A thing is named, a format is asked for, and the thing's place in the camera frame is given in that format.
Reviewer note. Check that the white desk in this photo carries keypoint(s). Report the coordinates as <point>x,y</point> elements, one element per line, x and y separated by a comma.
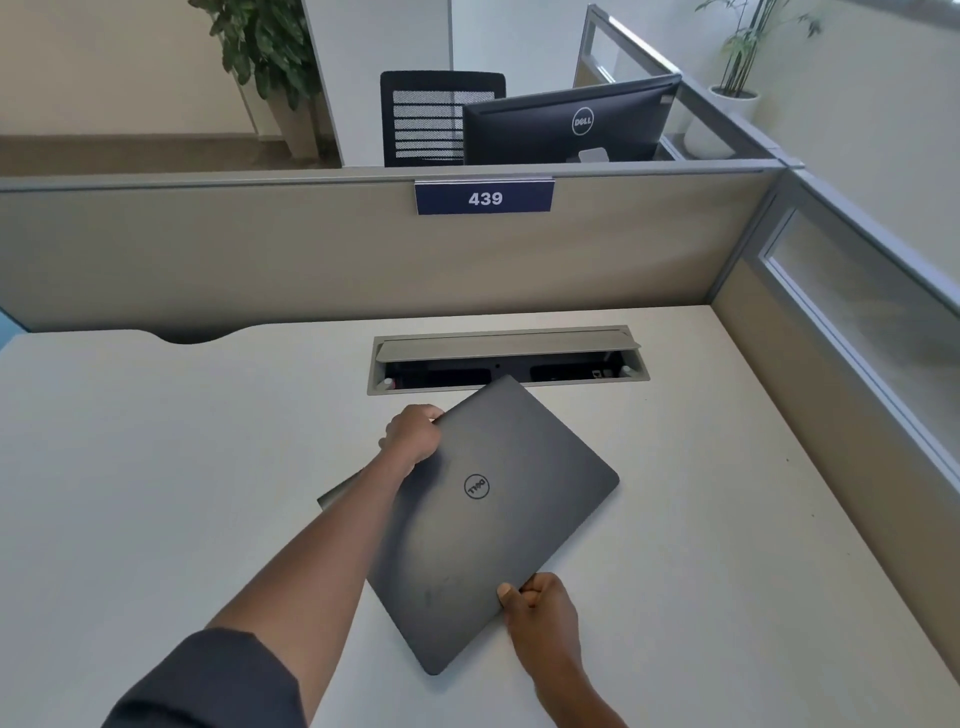
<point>150,450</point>

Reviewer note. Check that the black mesh office chair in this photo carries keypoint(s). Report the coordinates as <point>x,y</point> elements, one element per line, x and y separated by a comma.
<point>435,81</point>

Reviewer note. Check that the bamboo plant in white pot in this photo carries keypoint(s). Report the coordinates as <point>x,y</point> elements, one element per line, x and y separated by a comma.
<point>741,109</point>

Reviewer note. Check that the person's right hand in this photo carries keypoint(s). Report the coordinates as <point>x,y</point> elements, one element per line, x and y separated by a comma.
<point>547,630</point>

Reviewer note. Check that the blue number sign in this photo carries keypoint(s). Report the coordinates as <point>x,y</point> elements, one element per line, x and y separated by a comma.
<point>442,199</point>

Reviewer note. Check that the dark shirt sleeve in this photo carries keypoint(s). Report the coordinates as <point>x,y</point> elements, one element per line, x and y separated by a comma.
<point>210,682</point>

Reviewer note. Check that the dark grey laptop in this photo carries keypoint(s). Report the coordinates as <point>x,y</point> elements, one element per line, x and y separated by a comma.
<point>525,480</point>

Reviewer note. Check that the person's left hand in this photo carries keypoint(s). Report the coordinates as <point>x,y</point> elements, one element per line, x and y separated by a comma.
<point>411,439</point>

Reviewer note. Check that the light blue partition panel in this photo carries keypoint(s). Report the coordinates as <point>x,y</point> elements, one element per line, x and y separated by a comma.
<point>9,330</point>

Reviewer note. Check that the person's left forearm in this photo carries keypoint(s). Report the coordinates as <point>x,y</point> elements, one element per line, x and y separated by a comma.
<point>315,570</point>

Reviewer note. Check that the beige partition with frosted glass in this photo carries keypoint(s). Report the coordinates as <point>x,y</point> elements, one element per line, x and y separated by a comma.
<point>847,405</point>

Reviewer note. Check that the grey framed glass partition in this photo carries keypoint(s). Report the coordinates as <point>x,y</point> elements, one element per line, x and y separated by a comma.
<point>622,52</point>

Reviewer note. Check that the leafy plant in beige pot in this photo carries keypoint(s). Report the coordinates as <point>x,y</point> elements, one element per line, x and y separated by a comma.
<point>255,37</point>

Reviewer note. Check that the black computer monitor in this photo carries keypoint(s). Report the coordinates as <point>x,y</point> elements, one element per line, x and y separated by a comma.
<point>525,127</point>

